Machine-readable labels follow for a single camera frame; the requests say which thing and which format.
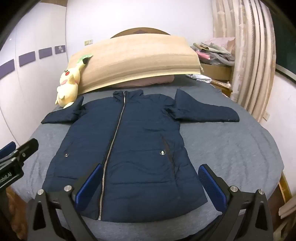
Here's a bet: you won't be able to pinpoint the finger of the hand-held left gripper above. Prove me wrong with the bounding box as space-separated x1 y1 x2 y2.
13 138 39 165
0 141 17 161

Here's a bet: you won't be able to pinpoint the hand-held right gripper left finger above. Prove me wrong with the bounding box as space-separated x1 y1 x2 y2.
27 164 103 241

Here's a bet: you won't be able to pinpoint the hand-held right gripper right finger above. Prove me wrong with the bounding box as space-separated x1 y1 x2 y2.
198 164 275 241

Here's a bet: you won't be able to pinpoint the navy blue padded jacket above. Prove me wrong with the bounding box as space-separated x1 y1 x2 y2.
41 89 240 221

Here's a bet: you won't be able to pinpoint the pile of clothes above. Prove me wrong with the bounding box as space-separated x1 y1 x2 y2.
191 37 236 67

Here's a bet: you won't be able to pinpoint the bed with grey sheet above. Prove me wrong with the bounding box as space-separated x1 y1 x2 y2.
7 75 285 241

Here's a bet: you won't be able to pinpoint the yellow plush toy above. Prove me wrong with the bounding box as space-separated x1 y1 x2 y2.
55 54 93 109

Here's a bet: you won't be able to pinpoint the light wooden boards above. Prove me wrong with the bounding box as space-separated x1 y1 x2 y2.
279 199 296 232

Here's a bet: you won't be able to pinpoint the wooden nightstand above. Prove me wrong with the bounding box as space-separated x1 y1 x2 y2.
210 79 233 98

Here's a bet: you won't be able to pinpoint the white crumpled cloth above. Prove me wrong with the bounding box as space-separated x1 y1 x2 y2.
185 74 212 83

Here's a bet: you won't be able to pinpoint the cardboard box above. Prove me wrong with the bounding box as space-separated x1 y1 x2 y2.
200 62 233 81

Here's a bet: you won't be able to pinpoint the mauve pillow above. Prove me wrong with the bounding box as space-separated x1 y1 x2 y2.
111 75 175 88

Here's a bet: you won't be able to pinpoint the beige curtain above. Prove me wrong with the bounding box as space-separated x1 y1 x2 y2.
211 0 277 123

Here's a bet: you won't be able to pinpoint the beige folded blanket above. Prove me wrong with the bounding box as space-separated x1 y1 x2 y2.
69 35 201 95

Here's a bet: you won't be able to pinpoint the dark window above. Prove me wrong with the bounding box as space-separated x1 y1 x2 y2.
273 14 296 81

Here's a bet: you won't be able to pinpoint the wooden headboard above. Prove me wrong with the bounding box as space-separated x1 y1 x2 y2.
110 28 171 39

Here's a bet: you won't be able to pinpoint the wooden bed frame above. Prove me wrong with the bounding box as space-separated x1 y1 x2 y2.
279 173 293 204

